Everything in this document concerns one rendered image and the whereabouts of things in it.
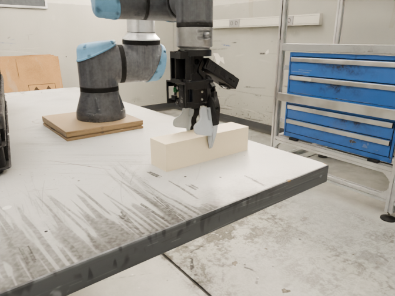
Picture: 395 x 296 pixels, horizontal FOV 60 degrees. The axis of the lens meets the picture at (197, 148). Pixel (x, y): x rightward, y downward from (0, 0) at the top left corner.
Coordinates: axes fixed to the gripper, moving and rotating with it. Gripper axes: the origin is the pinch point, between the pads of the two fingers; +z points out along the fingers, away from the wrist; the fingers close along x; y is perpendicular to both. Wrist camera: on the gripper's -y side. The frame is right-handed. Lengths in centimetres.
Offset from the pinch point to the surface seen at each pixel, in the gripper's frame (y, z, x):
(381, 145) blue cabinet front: -141, 34, -19
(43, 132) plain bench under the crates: 24, 4, -46
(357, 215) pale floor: -131, 74, -22
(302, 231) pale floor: -92, 74, -31
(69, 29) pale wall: -87, -32, -344
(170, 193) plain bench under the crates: 16.9, 4.2, 12.2
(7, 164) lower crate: 37.6, 2.7, -17.8
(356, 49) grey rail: -139, -16, -40
